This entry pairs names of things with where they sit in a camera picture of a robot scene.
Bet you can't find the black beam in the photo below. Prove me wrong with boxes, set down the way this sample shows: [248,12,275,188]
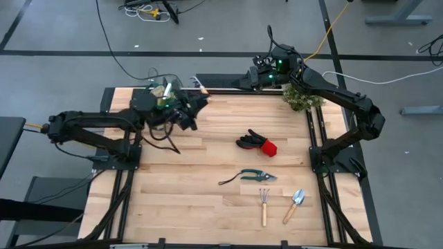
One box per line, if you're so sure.
[0,199,84,223]

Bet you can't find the black perforated case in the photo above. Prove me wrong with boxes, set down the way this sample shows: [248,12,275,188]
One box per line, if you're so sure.
[195,73,283,91]

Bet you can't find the black cable bundle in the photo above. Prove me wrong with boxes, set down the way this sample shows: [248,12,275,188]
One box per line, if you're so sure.
[417,33,443,66]

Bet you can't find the grey low cart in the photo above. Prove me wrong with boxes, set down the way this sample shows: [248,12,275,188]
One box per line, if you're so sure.
[6,176,91,247]

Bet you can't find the potted plant with white flowers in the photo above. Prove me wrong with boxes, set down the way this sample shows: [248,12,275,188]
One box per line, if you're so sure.
[282,84,326,112]

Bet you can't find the yellow extension cable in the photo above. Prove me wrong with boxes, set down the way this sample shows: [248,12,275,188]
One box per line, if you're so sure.
[303,1,351,63]

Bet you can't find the white floor cable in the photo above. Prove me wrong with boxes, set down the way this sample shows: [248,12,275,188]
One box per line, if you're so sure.
[321,66,443,85]

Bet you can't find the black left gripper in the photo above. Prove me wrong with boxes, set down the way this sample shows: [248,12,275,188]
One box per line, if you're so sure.
[169,91,210,132]

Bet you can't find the wooden handle hand rake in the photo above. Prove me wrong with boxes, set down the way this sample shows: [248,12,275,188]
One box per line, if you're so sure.
[258,188,271,228]

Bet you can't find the desk with grey legs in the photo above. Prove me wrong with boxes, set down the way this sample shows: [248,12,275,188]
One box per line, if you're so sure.
[361,0,433,26]

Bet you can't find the beige green gardening bag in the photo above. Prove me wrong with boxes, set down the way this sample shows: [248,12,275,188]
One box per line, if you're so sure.
[147,81,190,113]

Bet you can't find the green spray bottle white head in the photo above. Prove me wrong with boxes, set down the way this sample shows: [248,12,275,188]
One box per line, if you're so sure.
[161,82,173,108]

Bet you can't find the black floor cable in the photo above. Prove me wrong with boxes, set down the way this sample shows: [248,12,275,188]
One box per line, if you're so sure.
[95,0,185,88]

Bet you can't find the grey desk foot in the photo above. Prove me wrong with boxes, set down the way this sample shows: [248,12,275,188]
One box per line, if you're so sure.
[399,105,443,116]

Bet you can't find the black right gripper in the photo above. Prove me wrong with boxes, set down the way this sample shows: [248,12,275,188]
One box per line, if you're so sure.
[231,65,275,92]

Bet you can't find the red black gardening gloves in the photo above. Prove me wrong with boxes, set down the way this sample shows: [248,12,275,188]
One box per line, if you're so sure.
[235,129,278,158]

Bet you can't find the cable pile with yellow plug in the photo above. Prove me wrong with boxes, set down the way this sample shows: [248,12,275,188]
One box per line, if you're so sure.
[123,0,181,24]

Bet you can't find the green handled pruning shears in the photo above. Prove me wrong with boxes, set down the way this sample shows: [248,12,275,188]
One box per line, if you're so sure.
[217,168,278,186]

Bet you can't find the wooden handle hand fork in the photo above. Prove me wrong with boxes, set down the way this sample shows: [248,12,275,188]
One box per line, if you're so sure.
[190,76,210,95]

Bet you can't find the wooden handle metal trowel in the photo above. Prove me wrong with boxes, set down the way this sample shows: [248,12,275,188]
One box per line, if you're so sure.
[282,188,306,225]

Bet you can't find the black side table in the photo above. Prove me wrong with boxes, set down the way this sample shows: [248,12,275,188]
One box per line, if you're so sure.
[0,116,27,179]

